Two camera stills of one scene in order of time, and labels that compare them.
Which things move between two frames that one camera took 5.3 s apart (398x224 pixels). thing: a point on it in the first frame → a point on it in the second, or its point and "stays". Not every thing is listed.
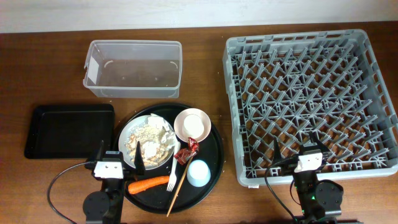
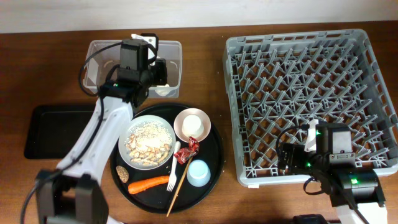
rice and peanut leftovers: (154, 144) stays
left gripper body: (89, 167) → (157, 71)
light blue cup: (198, 173) stays
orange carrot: (138, 186) stays
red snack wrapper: (185, 154) stays
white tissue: (156, 129) → (163, 90)
